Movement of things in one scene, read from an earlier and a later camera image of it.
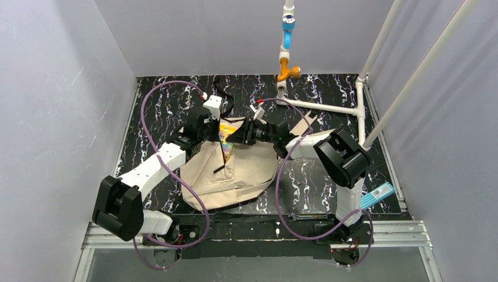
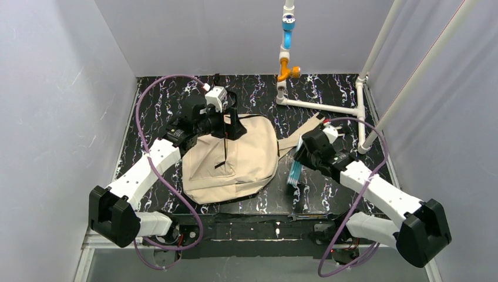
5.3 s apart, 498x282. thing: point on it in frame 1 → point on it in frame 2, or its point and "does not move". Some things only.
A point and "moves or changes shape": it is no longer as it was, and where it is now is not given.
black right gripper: x=247 y=132 → x=304 y=156
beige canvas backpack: x=208 y=182 moves or changes shape
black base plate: x=256 y=236 does not move
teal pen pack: x=376 y=195 moves or changes shape
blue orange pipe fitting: x=288 y=24 does not move
